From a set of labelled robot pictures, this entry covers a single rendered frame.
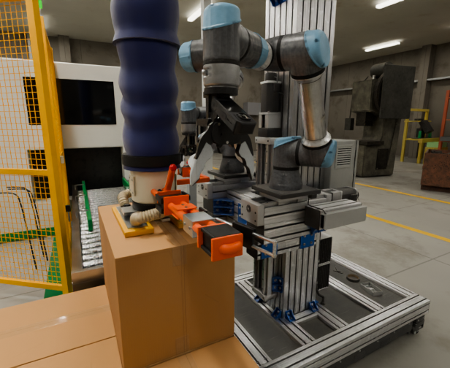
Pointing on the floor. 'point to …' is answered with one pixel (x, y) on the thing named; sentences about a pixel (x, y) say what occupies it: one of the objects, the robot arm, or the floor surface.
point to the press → (380, 115)
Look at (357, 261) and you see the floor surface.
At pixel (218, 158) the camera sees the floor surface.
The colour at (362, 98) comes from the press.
